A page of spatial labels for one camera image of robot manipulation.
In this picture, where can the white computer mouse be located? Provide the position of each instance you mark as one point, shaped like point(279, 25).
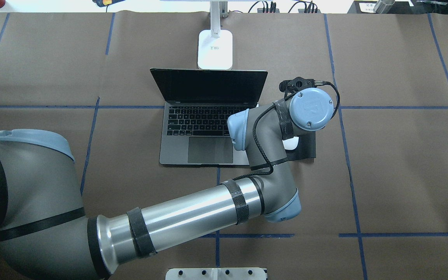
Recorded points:
point(291, 144)

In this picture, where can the black mouse pad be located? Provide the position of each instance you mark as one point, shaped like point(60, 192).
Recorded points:
point(306, 148)

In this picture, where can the grey laptop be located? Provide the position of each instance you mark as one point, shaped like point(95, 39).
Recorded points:
point(197, 106)

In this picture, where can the silver metal cylinder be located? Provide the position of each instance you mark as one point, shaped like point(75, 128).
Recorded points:
point(383, 6)

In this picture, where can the blue patterned pouch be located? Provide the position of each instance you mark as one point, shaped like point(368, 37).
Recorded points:
point(105, 3)

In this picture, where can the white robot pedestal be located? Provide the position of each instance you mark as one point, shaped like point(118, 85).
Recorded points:
point(232, 273)

